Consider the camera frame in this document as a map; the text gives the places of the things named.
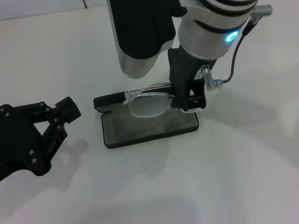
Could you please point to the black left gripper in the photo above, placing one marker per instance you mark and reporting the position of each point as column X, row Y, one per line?
column 6, row 147

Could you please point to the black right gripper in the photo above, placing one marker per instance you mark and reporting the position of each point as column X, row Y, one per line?
column 181, row 72

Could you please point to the clear white glasses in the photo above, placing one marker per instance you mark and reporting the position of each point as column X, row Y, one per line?
column 148, row 105

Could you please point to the black glasses case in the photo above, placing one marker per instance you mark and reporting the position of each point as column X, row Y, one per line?
column 152, row 128

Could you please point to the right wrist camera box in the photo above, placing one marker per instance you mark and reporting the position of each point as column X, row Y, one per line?
column 137, row 19

